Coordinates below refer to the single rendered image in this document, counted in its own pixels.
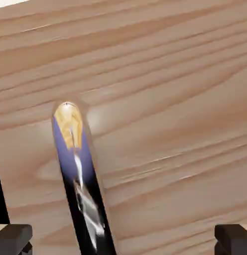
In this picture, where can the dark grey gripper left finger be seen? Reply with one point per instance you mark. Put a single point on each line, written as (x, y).
(13, 238)

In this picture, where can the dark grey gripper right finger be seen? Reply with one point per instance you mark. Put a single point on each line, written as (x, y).
(233, 239)

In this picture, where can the light wood cabinet door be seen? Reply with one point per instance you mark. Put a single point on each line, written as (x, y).
(155, 99)

